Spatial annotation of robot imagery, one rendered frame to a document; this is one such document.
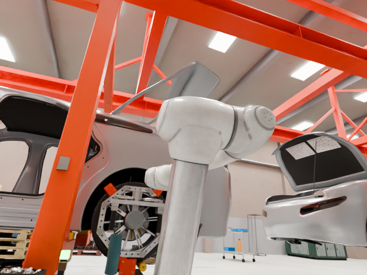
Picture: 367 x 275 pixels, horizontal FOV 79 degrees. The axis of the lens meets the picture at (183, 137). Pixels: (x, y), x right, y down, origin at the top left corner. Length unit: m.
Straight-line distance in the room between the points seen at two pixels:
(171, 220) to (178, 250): 0.07
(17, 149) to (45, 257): 9.38
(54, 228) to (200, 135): 1.20
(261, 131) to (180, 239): 0.34
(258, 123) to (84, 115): 1.35
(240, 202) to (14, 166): 10.05
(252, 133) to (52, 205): 1.28
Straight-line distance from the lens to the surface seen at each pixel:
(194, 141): 0.56
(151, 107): 4.79
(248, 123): 0.61
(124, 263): 1.99
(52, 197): 1.60
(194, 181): 0.58
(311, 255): 12.52
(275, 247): 13.45
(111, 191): 2.00
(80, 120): 1.72
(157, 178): 1.06
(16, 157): 10.74
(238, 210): 12.20
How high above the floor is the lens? 0.78
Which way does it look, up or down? 23 degrees up
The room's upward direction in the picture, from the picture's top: 3 degrees clockwise
